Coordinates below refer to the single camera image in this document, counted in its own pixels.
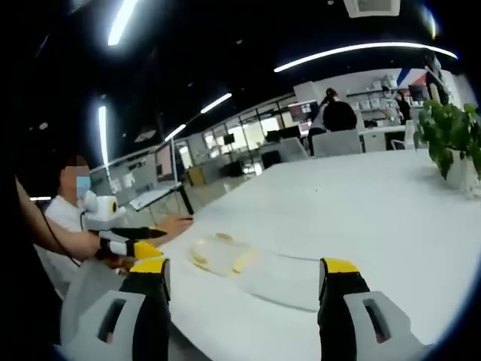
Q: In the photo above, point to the green potted plant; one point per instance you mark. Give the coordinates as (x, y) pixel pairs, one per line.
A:
(447, 128)

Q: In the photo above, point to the wall display screen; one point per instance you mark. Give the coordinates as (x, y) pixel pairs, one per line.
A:
(302, 111)

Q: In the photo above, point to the long curved ceiling light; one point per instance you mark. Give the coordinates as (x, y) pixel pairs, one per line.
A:
(357, 48)

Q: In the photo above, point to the translucent plastic buckle part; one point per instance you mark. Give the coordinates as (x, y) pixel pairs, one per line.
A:
(242, 261)
(204, 252)

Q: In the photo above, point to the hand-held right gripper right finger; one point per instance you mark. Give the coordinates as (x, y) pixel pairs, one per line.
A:
(338, 323)

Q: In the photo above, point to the black desk monitors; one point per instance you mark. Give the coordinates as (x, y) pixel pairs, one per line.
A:
(283, 134)

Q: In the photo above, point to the ceiling air vent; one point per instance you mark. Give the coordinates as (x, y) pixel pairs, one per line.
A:
(372, 7)

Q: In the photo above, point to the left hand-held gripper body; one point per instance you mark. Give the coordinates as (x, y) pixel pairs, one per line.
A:
(99, 216)

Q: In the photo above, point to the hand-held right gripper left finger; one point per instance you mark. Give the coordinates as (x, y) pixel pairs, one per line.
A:
(148, 323)

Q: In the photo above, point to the computer monitor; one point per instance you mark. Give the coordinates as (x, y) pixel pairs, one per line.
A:
(164, 163)

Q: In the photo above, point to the ceiling light bar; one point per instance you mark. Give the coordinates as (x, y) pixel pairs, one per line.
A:
(175, 132)
(122, 20)
(103, 135)
(216, 102)

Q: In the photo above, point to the white office chair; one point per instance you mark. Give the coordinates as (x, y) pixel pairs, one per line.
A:
(295, 148)
(407, 135)
(336, 144)

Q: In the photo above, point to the white plant pot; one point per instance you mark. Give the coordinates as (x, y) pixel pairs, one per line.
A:
(460, 169)

